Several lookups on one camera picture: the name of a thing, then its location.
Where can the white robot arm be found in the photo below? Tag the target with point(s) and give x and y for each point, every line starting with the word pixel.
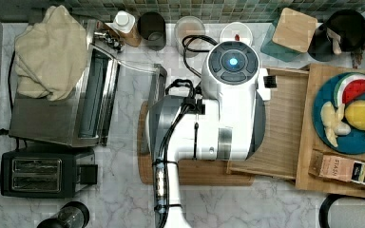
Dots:
pixel 226 123

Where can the wooden drawer cabinet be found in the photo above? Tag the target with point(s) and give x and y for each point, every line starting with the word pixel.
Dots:
pixel 310 141

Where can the clear cereal jar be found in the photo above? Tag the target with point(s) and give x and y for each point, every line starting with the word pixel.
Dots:
pixel 188 25

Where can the black cup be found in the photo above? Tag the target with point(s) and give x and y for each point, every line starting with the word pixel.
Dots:
pixel 151 27

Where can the white lid container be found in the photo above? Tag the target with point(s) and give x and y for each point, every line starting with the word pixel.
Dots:
pixel 237 31

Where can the stainless toaster oven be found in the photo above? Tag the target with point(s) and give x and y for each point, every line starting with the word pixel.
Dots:
pixel 83 118

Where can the white cap bottle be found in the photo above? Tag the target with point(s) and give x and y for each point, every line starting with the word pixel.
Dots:
pixel 124 24

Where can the beige towel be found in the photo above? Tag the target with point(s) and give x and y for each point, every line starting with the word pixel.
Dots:
pixel 51 56

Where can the black grinder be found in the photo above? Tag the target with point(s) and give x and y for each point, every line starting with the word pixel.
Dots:
pixel 72 215

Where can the plush peeled banana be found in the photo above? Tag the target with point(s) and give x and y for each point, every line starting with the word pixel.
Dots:
pixel 332 121

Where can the tea box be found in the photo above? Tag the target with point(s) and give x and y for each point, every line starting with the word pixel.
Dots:
pixel 333 167

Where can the black toaster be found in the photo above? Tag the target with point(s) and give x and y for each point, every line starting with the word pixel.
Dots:
pixel 47 173

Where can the plush watermelon slice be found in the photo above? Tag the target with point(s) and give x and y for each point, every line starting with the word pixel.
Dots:
pixel 348 88

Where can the wooden spoon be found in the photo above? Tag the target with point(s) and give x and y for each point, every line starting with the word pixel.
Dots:
pixel 336 39

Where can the blue plate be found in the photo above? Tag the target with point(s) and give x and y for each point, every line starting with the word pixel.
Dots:
pixel 354 142

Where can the plush yellow mango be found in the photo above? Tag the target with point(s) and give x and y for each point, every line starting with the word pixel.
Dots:
pixel 355 114

